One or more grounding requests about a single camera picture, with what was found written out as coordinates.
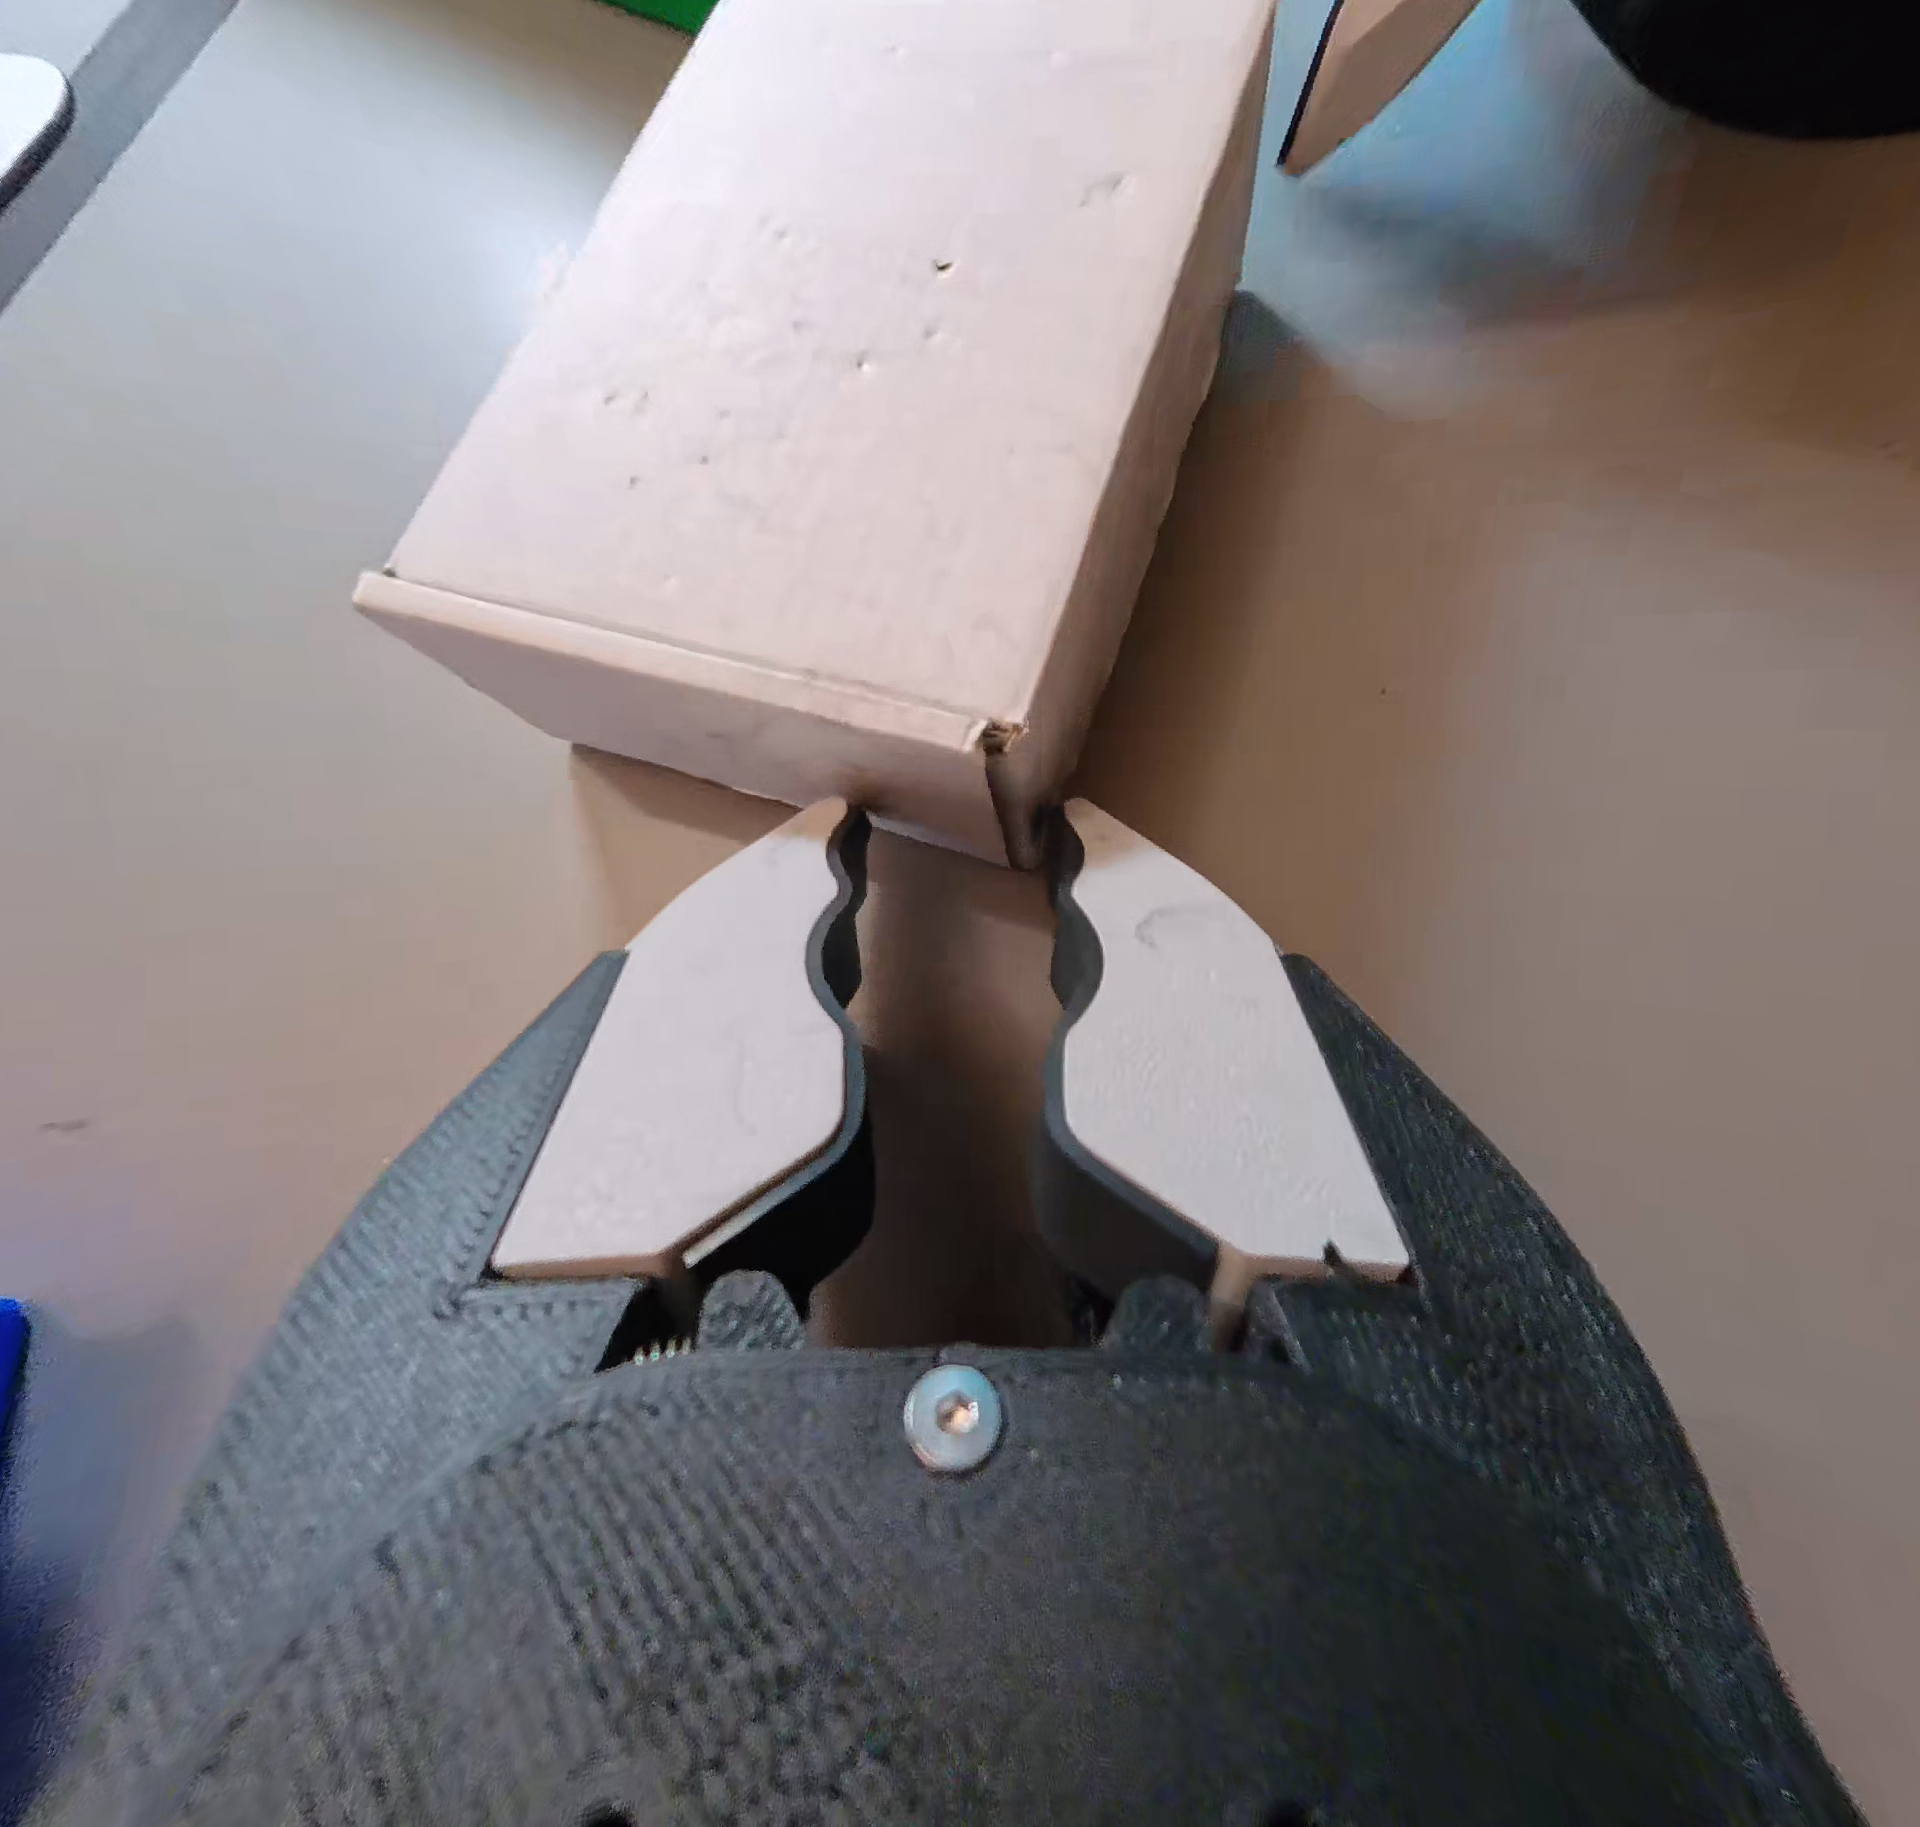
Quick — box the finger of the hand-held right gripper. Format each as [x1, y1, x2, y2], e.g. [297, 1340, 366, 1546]
[1278, 0, 1552, 180]

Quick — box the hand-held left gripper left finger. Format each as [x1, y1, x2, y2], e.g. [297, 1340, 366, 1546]
[489, 798, 875, 1291]

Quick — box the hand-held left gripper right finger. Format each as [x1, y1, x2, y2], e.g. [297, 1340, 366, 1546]
[1036, 798, 1412, 1356]

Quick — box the plain cardboard box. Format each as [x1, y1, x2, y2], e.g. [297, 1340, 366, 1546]
[351, 0, 1279, 869]

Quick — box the black office chair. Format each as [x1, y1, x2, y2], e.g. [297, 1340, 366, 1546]
[1539, 0, 1920, 141]

